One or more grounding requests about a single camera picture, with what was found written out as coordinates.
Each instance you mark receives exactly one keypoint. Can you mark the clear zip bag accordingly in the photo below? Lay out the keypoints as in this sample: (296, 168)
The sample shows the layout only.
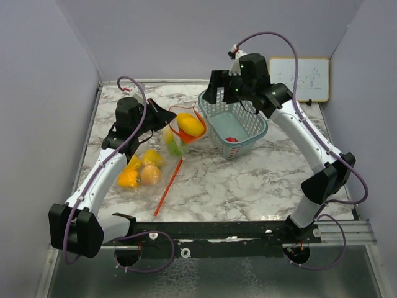
(169, 171)
(173, 126)

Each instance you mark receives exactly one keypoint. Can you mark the yellow bell pepper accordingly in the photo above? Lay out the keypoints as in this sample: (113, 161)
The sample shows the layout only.
(135, 163)

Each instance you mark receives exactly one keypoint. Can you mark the small whiteboard with writing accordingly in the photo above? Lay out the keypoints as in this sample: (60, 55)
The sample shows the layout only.
(312, 79)

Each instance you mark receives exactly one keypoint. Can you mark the yellow mango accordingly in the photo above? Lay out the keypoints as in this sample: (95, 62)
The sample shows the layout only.
(190, 125)

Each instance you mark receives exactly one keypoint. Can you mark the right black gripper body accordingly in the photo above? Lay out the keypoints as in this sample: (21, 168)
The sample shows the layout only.
(239, 91)

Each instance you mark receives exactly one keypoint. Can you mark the green apple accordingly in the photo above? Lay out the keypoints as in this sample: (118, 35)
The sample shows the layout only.
(177, 149)

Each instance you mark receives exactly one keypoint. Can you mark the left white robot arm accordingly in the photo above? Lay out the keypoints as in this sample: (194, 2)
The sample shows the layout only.
(74, 226)

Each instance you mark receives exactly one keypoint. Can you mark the blue plastic basket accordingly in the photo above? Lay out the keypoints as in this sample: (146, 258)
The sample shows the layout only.
(237, 120)

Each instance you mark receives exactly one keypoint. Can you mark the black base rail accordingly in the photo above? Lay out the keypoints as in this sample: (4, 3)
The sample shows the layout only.
(215, 239)

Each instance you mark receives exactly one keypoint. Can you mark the orange bell pepper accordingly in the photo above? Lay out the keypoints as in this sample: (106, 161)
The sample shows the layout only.
(129, 179)

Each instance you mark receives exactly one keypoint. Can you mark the orange tangerine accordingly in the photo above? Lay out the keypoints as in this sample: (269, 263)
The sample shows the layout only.
(185, 137)
(150, 175)

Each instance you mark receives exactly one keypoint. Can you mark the yellow apple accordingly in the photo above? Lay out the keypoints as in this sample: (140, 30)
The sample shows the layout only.
(168, 136)

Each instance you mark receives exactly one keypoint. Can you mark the yellow pear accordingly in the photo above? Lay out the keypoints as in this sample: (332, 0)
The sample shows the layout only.
(152, 157)

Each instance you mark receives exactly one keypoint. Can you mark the red apple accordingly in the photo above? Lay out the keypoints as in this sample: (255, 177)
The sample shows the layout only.
(231, 139)

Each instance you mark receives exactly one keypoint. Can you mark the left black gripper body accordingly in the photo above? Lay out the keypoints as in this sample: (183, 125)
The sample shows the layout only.
(142, 129)

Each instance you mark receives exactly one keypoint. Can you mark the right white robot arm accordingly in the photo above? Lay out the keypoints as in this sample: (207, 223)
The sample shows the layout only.
(331, 168)

